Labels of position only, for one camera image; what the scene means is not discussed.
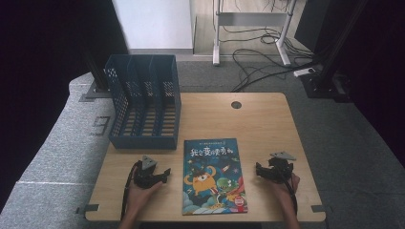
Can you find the blue cartoon picture book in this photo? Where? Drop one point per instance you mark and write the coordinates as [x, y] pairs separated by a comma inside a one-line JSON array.
[[210, 191]]

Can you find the round dark table grommet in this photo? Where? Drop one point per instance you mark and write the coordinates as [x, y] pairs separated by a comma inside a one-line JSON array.
[[236, 105]]

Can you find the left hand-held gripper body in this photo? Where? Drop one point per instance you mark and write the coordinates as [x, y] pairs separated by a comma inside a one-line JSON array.
[[144, 178]]

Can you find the black stand with grey base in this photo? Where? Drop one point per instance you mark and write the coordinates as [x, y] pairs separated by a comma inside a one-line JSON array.
[[98, 81]]

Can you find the blue plastic file rack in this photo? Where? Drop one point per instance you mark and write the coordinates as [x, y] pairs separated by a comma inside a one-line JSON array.
[[143, 143]]

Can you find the white partition panel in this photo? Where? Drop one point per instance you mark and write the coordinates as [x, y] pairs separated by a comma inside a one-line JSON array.
[[156, 22]]

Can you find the black metal stand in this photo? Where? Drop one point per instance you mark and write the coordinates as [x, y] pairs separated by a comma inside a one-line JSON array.
[[328, 63]]

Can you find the dark curtain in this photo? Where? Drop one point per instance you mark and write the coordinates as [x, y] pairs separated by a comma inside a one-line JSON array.
[[382, 79], [38, 47]]

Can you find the white power strip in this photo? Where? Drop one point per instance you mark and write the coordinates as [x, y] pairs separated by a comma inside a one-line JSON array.
[[304, 72]]

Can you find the white metal desk frame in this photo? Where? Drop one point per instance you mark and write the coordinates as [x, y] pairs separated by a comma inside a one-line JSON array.
[[251, 19]]

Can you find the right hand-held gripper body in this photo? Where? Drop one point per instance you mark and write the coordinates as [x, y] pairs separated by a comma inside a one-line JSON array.
[[280, 170]]

